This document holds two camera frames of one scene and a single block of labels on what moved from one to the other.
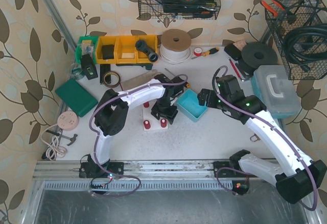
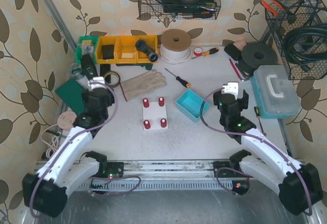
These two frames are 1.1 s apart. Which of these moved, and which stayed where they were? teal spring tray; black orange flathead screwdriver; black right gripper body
Moved: black right gripper body
Stayed: black orange flathead screwdriver; teal spring tray
